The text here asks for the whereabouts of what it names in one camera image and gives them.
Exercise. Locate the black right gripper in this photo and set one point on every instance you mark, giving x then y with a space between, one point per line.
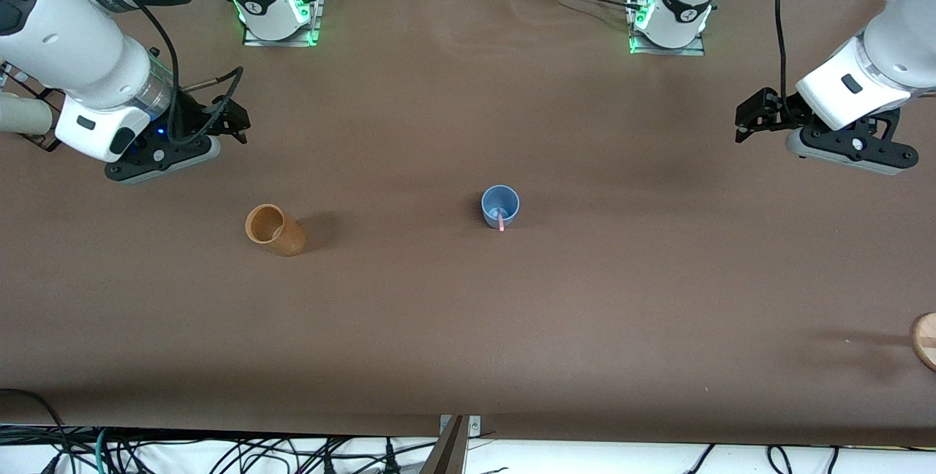
191 118

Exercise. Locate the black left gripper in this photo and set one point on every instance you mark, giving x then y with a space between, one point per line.
777 110

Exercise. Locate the blue cup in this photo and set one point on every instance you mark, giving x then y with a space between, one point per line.
493 200

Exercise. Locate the pink chopstick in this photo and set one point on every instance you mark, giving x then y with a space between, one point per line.
501 224

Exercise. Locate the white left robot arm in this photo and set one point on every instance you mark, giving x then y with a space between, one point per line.
885 57

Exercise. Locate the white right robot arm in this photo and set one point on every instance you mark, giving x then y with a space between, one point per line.
73 42

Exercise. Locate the brown wooden cup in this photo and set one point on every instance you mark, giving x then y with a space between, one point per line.
281 236

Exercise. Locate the beige cup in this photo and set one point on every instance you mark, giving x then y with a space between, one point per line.
25 114

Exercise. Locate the round wooden disc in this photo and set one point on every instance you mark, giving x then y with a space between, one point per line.
926 342

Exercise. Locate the dark metal beam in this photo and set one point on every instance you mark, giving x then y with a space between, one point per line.
447 452

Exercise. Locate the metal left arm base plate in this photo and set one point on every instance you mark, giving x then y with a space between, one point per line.
698 46

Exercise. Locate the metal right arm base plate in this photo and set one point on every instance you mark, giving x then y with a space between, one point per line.
311 28

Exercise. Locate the metal table edge bracket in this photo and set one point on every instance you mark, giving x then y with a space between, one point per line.
474 426

